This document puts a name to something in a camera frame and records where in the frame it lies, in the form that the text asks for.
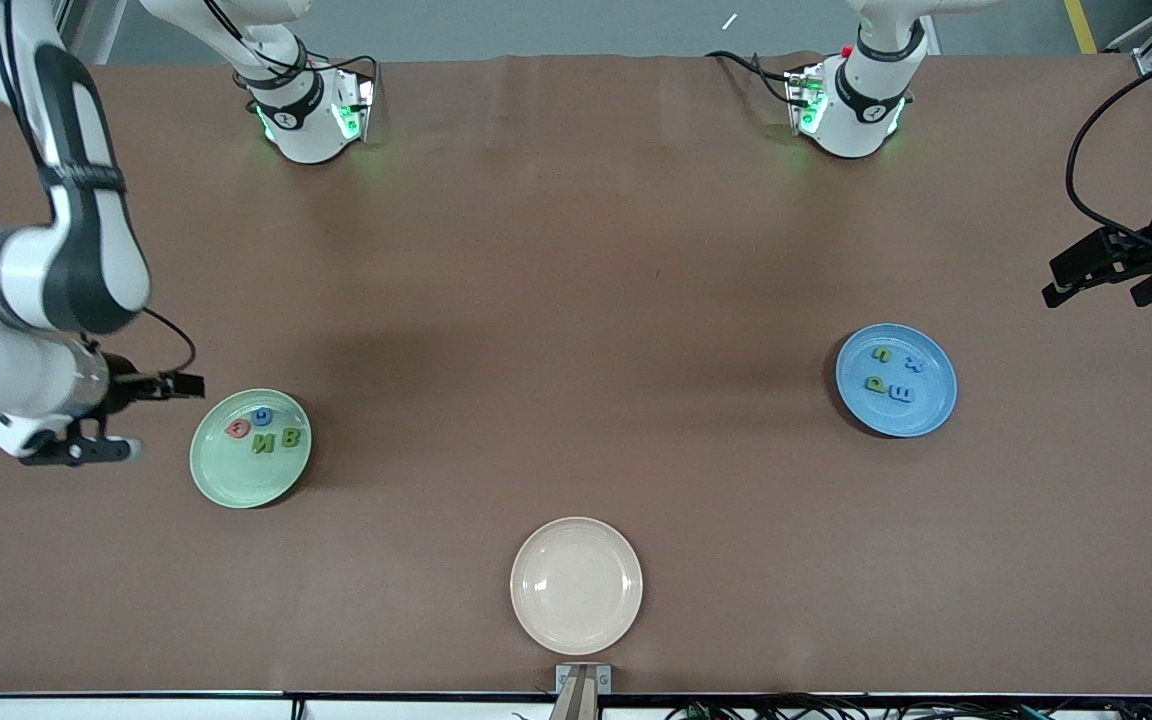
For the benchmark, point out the red letter Q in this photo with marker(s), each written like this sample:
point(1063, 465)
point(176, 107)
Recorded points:
point(231, 428)

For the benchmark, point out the blue letter G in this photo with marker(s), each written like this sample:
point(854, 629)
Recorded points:
point(255, 416)

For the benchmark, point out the green letter N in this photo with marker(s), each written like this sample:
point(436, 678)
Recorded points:
point(264, 442)

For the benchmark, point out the green letter B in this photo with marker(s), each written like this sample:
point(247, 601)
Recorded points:
point(290, 438)

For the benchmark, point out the blue letter x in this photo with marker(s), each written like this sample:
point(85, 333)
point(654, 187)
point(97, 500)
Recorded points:
point(913, 365)

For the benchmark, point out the blue letter E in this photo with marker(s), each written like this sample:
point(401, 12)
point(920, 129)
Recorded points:
point(902, 393)

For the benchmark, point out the green letter p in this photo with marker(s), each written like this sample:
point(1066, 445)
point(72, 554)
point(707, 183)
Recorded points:
point(876, 384)

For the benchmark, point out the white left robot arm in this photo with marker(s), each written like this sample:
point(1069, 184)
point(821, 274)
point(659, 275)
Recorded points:
point(861, 110)

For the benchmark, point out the light green plate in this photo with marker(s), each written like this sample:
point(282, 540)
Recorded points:
point(236, 480)

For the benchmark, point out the blue plate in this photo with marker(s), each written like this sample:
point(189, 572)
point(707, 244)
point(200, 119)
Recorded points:
point(926, 415)

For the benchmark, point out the beige plate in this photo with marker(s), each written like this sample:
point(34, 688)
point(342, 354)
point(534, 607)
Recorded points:
point(576, 585)

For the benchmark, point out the brown table mat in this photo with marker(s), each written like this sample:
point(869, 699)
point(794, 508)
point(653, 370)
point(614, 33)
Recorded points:
point(576, 250)

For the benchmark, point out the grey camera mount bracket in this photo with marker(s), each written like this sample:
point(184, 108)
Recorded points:
point(583, 680)

